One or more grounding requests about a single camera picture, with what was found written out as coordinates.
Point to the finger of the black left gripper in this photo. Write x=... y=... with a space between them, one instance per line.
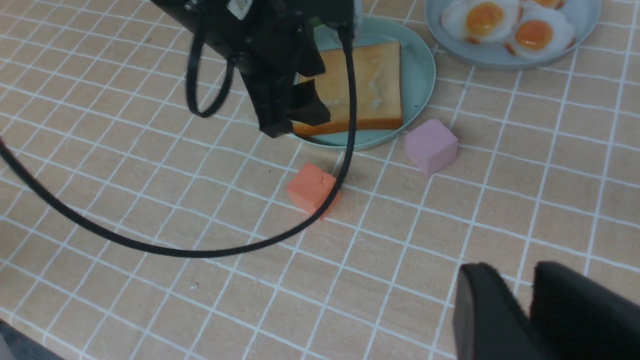
x=271 y=95
x=306 y=106

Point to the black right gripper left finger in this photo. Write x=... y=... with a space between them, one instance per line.
x=488 y=323

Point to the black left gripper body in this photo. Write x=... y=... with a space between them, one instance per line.
x=260 y=38

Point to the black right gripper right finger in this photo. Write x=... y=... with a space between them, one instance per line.
x=579 y=319

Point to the toast slice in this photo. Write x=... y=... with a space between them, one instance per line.
x=378 y=89

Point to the fried egg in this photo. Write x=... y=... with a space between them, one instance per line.
x=551 y=4
x=480 y=21
x=541 y=33

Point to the orange foam cube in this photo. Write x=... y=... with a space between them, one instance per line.
x=310 y=187

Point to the teal centre plate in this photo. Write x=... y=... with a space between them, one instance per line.
x=417 y=70

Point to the pink foam cube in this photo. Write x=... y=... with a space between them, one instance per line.
x=431 y=146

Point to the grey-blue egg plate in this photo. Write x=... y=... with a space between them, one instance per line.
x=583 y=15

